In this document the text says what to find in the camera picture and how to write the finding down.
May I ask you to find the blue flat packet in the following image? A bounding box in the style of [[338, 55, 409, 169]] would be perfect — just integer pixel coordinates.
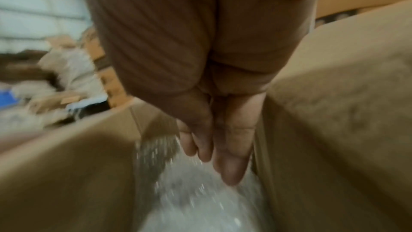
[[0, 91, 19, 110]]

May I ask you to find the bubble wrap sheet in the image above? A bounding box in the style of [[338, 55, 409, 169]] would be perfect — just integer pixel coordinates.
[[131, 134, 275, 232]]

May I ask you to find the small cardboard box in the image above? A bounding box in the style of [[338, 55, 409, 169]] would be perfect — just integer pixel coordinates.
[[0, 0, 412, 232]]

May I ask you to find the person's right hand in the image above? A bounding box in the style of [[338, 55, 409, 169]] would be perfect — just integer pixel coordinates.
[[77, 0, 326, 186]]

